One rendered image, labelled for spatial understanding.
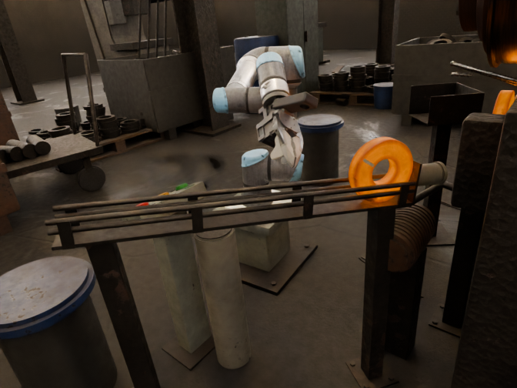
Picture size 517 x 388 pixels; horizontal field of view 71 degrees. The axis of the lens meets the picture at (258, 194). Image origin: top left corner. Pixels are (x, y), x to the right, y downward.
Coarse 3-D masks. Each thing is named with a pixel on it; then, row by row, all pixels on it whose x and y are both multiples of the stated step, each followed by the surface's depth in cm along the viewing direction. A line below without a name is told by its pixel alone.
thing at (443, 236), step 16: (416, 96) 171; (432, 96) 146; (448, 96) 145; (464, 96) 145; (480, 96) 145; (416, 112) 174; (432, 112) 149; (448, 112) 148; (464, 112) 148; (480, 112) 147; (432, 128) 164; (448, 128) 159; (432, 144) 165; (448, 144) 162; (432, 160) 166; (432, 208) 176; (432, 240) 179; (448, 240) 178
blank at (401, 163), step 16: (368, 144) 84; (384, 144) 83; (400, 144) 84; (352, 160) 85; (368, 160) 83; (400, 160) 86; (352, 176) 85; (368, 176) 85; (384, 176) 90; (400, 176) 88; (368, 192) 87
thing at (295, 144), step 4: (296, 136) 89; (292, 140) 87; (296, 140) 88; (292, 144) 87; (296, 144) 87; (300, 144) 89; (292, 148) 87; (296, 148) 86; (300, 148) 88; (296, 152) 86; (300, 152) 87; (296, 156) 85; (300, 156) 87; (284, 160) 90; (296, 160) 84; (296, 164) 85
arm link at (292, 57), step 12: (276, 48) 136; (288, 48) 135; (300, 48) 135; (288, 60) 134; (300, 60) 134; (288, 72) 136; (300, 72) 136; (288, 84) 138; (276, 168) 152; (288, 168) 151; (300, 168) 150; (276, 180) 156; (288, 180) 155
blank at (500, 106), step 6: (504, 90) 103; (510, 90) 103; (498, 96) 101; (504, 96) 100; (510, 96) 100; (498, 102) 100; (504, 102) 99; (510, 102) 101; (498, 108) 100; (504, 108) 99; (504, 114) 99
